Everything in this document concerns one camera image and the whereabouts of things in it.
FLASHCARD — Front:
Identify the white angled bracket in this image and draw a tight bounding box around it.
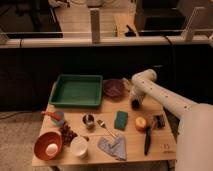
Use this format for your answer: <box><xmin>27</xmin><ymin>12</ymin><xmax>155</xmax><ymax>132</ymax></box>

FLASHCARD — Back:
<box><xmin>181</xmin><ymin>6</ymin><xmax>206</xmax><ymax>42</ymax></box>

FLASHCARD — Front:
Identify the green sponge eraser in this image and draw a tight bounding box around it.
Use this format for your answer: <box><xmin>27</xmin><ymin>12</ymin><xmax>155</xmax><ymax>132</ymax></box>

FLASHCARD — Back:
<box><xmin>114</xmin><ymin>111</ymin><xmax>128</xmax><ymax>130</ymax></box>

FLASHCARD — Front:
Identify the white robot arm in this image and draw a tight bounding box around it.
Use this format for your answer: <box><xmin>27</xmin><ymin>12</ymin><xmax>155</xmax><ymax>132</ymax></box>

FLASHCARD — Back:
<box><xmin>130</xmin><ymin>69</ymin><xmax>213</xmax><ymax>171</ymax></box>

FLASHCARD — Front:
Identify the bunch of dark grapes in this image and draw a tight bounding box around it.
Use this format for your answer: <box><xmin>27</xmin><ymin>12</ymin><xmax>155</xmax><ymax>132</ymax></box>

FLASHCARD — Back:
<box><xmin>59</xmin><ymin>123</ymin><xmax>78</xmax><ymax>145</ymax></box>

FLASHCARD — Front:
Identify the green plastic tray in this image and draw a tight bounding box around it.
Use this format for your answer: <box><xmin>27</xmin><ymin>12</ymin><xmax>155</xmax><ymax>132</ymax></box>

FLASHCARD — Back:
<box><xmin>49</xmin><ymin>74</ymin><xmax>103</xmax><ymax>108</ymax></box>

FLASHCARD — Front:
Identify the purple bowl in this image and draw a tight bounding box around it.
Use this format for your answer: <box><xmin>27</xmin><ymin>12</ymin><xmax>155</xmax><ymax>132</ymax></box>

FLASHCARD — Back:
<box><xmin>103</xmin><ymin>79</ymin><xmax>124</xmax><ymax>97</ymax></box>

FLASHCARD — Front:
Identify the beige object behind bowl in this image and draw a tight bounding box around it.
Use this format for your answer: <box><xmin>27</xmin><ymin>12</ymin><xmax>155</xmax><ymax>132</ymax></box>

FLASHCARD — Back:
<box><xmin>122</xmin><ymin>78</ymin><xmax>132</xmax><ymax>91</ymax></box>

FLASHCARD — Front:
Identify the black handled knife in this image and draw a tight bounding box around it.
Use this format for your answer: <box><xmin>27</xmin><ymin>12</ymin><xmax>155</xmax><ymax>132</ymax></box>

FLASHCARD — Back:
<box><xmin>144</xmin><ymin>126</ymin><xmax>151</xmax><ymax>156</ymax></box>

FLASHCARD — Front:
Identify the gold metal spoon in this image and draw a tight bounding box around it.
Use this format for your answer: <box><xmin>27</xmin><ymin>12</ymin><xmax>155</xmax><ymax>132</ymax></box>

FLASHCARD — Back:
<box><xmin>97</xmin><ymin>120</ymin><xmax>116</xmax><ymax>138</ymax></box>

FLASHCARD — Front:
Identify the blue cloth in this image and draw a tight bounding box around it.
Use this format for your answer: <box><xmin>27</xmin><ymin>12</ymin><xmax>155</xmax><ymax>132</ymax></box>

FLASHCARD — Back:
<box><xmin>97</xmin><ymin>135</ymin><xmax>127</xmax><ymax>161</ymax></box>

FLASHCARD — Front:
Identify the orange bowl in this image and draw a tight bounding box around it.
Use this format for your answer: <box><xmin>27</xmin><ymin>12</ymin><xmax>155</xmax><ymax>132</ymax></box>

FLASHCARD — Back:
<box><xmin>34</xmin><ymin>132</ymin><xmax>62</xmax><ymax>161</ymax></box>

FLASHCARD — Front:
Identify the orange fruit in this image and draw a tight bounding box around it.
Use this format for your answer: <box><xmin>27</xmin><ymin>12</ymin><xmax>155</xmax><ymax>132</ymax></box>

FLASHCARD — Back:
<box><xmin>135</xmin><ymin>117</ymin><xmax>147</xmax><ymax>131</ymax></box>

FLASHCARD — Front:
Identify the black cable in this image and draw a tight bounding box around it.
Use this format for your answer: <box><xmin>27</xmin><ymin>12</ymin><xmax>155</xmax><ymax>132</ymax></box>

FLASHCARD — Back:
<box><xmin>161</xmin><ymin>34</ymin><xmax>176</xmax><ymax>68</ymax></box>

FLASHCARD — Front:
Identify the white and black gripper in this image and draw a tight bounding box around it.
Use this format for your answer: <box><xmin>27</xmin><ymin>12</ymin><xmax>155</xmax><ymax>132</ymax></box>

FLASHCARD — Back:
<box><xmin>129</xmin><ymin>86</ymin><xmax>145</xmax><ymax>110</ymax></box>

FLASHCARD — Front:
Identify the white cup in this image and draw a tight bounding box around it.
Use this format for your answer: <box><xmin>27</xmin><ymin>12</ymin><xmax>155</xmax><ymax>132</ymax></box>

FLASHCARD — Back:
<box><xmin>70</xmin><ymin>136</ymin><xmax>88</xmax><ymax>159</ymax></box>

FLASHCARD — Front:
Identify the small metal cup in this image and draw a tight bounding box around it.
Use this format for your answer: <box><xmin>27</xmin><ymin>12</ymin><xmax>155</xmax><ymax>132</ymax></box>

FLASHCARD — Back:
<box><xmin>82</xmin><ymin>114</ymin><xmax>94</xmax><ymax>129</ymax></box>

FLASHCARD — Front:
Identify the white egg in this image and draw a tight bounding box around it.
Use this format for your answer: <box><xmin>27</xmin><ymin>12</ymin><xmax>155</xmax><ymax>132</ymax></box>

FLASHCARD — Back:
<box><xmin>45</xmin><ymin>144</ymin><xmax>58</xmax><ymax>156</ymax></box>

